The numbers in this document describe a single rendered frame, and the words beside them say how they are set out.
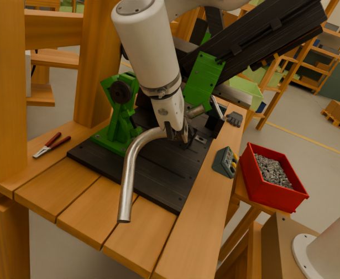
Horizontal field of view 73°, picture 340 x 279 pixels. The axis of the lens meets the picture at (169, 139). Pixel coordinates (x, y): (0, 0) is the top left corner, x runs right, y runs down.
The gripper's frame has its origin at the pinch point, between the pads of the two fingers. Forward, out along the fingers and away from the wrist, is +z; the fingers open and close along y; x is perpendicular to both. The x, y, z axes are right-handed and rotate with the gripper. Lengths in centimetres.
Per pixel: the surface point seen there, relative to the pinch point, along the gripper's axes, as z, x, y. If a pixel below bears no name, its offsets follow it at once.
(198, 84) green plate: 20.3, -2.6, 37.5
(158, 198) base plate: 20.3, 8.7, -11.3
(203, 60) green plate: 13.7, -5.5, 44.1
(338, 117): 467, -288, 353
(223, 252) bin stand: 131, -8, -10
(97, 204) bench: 11.7, 24.0, -16.3
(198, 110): 25.1, -2.4, 27.5
